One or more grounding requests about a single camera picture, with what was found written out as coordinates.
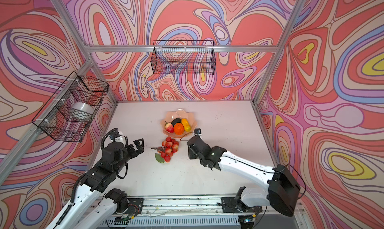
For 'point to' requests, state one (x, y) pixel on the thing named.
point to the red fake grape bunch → (169, 146)
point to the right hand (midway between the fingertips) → (194, 148)
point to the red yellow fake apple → (169, 127)
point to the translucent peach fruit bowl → (169, 116)
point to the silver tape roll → (83, 106)
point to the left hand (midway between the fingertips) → (139, 142)
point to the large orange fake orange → (178, 128)
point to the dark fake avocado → (176, 120)
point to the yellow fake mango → (187, 126)
